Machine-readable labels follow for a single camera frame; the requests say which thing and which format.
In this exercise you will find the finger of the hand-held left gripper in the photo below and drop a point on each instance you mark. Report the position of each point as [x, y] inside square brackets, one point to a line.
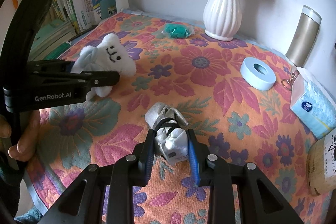
[102, 78]
[52, 66]

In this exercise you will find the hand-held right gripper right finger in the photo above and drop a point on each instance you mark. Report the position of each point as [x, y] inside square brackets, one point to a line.
[193, 158]

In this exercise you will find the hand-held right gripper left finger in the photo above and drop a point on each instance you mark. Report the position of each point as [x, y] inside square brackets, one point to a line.
[151, 150]

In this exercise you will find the grey white sock bundle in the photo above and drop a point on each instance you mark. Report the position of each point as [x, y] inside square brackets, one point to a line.
[173, 145]

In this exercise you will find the white plush bear toy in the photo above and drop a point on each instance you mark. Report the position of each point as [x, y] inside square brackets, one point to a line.
[115, 56]

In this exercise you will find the person's left hand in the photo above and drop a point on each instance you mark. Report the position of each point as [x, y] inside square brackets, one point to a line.
[27, 134]

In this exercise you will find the stack of green booklets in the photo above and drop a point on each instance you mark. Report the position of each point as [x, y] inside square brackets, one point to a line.
[50, 37]

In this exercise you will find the floral orange blanket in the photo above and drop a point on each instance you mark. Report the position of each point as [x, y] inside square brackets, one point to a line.
[210, 108]

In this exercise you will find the small white box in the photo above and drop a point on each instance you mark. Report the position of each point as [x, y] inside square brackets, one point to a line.
[121, 2]

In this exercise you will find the green packet in clear wrap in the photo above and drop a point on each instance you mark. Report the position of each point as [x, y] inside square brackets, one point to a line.
[178, 30]

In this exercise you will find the light blue tape roll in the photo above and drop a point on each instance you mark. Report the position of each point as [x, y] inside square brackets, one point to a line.
[249, 74]

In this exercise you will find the metal keyring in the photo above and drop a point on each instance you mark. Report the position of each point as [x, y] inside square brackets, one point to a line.
[290, 79]

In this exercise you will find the bamboo pen holder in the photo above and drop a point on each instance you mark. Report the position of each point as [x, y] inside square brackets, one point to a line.
[320, 166]

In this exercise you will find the blue tissue pack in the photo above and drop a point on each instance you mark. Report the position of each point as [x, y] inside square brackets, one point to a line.
[315, 108]

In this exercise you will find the white ribbed vase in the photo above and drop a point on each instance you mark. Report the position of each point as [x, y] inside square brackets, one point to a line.
[223, 11]

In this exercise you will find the gold thermos bottle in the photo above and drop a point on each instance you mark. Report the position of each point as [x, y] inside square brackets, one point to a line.
[303, 37]

